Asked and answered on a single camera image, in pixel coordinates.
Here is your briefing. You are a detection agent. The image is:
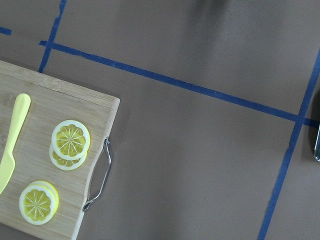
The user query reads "bamboo cutting board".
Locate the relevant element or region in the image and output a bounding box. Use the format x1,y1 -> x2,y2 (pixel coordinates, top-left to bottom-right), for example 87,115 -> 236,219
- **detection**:
0,61 -> 120,240

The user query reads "metal scoop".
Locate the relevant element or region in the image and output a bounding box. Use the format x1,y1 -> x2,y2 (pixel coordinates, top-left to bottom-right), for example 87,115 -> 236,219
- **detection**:
314,91 -> 320,162

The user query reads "lemon slice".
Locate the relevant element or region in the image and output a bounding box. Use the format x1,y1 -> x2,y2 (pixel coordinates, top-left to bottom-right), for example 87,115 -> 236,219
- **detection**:
19,180 -> 60,226
51,120 -> 91,161

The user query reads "yellow plastic knife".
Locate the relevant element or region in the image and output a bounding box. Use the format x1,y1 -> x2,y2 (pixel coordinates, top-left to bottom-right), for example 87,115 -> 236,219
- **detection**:
0,93 -> 31,194

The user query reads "upper lemon slice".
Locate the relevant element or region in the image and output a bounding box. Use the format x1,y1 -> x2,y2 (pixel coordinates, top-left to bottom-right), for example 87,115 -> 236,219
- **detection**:
51,120 -> 91,161

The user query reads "lemon slice underneath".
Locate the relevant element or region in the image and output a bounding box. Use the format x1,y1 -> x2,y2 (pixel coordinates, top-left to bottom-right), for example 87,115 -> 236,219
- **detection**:
49,145 -> 88,171

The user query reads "lower lemon slice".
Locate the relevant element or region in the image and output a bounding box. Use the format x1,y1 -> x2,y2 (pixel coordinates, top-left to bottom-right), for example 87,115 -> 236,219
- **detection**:
19,180 -> 60,226

